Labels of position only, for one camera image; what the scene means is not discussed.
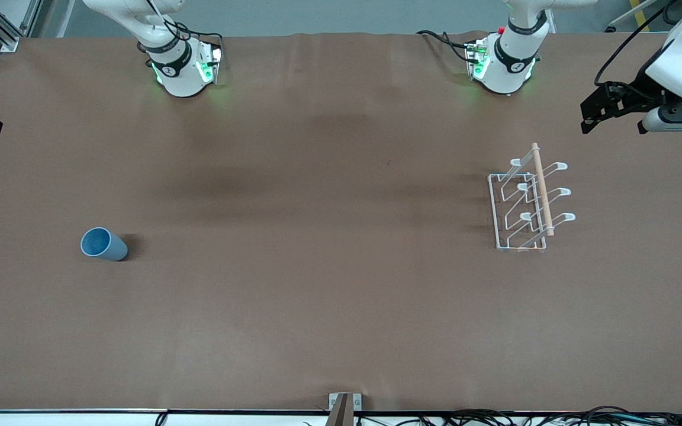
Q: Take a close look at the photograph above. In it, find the blue plastic cup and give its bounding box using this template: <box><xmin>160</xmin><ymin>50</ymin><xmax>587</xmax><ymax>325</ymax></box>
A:
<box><xmin>81</xmin><ymin>227</ymin><xmax>129</xmax><ymax>262</ymax></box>

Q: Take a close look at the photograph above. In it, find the grey metal stand leg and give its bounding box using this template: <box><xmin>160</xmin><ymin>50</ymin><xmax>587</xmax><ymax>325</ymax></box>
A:
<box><xmin>606</xmin><ymin>0</ymin><xmax>660</xmax><ymax>32</ymax></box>

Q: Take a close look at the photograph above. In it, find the brown table cover sheet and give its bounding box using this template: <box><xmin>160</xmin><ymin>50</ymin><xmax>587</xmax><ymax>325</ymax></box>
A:
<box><xmin>0</xmin><ymin>31</ymin><xmax>682</xmax><ymax>413</ymax></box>

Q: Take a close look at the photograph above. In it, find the white wire cup holder rack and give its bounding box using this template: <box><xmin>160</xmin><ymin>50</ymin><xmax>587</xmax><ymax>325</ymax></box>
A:
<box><xmin>488</xmin><ymin>143</ymin><xmax>576</xmax><ymax>253</ymax></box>

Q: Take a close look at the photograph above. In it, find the black left arm base cable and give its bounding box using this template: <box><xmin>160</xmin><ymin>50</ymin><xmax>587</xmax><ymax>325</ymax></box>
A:
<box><xmin>417</xmin><ymin>30</ymin><xmax>479</xmax><ymax>63</ymax></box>

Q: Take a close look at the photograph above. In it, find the black cable bundle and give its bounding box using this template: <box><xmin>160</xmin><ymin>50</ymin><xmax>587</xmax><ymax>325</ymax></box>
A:
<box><xmin>356</xmin><ymin>405</ymin><xmax>682</xmax><ymax>426</ymax></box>

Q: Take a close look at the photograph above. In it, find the silver metal mounting bracket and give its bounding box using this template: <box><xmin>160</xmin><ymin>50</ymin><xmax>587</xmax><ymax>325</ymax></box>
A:
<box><xmin>329</xmin><ymin>393</ymin><xmax>362</xmax><ymax>412</ymax></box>

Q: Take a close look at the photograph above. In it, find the metal bracket at table edge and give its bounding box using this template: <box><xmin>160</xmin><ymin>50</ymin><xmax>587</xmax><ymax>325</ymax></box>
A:
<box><xmin>325</xmin><ymin>393</ymin><xmax>355</xmax><ymax>426</ymax></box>

